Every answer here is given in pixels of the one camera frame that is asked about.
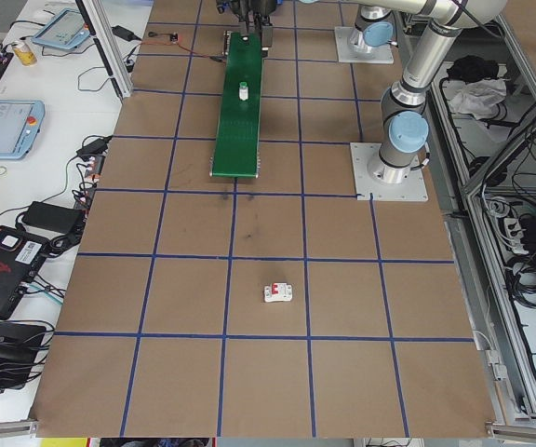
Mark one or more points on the aluminium upright post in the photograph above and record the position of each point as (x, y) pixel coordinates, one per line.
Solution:
(105, 46)

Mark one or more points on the black crumpled cloth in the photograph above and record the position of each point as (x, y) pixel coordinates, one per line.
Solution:
(473, 67)

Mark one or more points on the black laptop with label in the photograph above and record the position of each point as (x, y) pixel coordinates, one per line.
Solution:
(3, 279)

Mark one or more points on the black electronics box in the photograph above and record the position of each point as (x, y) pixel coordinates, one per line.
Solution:
(535, 228)

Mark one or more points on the green push button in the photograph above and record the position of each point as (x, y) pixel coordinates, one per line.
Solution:
(243, 92)

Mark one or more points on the small black power adapter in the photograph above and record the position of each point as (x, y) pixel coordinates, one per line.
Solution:
(92, 146)

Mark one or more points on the white crumpled cloth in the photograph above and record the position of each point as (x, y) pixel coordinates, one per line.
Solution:
(475, 100)

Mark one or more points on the power strip with plugs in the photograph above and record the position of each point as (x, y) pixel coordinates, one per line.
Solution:
(90, 181)

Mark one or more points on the green conveyor belt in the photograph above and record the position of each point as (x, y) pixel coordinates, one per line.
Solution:
(237, 139)

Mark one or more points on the metal V-shaped frame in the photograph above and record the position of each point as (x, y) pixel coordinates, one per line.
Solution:
(470, 193)

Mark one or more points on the yellow beverage can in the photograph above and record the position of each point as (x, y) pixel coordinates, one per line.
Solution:
(23, 55)

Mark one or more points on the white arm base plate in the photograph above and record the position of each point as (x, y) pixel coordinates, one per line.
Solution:
(342, 53)
(412, 191)

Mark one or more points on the black slim power adapter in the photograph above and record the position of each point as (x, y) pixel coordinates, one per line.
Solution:
(121, 31)

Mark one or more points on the small motor controller board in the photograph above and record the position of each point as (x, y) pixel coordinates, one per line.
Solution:
(174, 36)

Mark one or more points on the aluminium corner rail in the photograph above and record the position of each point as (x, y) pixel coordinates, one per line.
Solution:
(528, 430)
(3, 428)

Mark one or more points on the large black power adapter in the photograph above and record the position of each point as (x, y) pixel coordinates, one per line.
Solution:
(54, 216)

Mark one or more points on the black flat device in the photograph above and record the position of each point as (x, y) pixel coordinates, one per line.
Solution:
(3, 344)

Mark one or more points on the small metal bracket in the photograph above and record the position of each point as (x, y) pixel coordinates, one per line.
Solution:
(495, 368)

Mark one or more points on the blue grey teach pendant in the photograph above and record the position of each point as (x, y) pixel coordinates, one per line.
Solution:
(61, 29)
(5, 130)

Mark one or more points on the white red circuit breaker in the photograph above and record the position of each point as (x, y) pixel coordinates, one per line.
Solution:
(279, 294)

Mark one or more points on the white power strip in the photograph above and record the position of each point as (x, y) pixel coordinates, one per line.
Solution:
(512, 237)

